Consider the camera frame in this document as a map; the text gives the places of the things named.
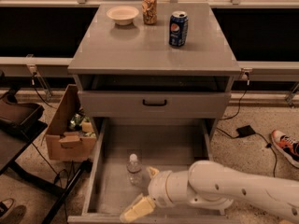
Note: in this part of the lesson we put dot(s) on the blue Pepsi can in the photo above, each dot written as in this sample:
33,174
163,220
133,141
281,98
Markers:
178,28

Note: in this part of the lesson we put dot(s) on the black power adapter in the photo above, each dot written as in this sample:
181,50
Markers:
245,131

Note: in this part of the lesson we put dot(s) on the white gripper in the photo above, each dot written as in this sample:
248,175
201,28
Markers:
159,188

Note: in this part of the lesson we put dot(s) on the grey drawer cabinet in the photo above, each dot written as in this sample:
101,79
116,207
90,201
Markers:
138,57

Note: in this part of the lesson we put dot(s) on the dark shoe bottom left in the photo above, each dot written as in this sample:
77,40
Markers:
6,206

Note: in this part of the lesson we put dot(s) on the closed drawer with black handle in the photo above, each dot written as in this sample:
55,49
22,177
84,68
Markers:
136,104

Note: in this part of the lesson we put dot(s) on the white paper bowl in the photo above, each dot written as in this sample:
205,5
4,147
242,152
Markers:
123,15

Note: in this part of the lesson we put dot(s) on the clear plastic water bottle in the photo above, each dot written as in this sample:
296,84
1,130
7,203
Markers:
134,169

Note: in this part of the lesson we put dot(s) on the open grey middle drawer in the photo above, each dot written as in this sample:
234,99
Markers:
166,144

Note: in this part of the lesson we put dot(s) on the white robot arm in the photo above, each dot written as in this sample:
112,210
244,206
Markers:
210,185

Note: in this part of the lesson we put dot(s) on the black table stand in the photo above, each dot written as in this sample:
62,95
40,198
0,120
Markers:
14,140

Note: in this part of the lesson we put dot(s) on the orange white sneaker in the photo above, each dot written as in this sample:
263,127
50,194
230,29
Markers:
287,146

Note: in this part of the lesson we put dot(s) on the cardboard box with items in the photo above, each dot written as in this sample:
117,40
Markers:
63,144

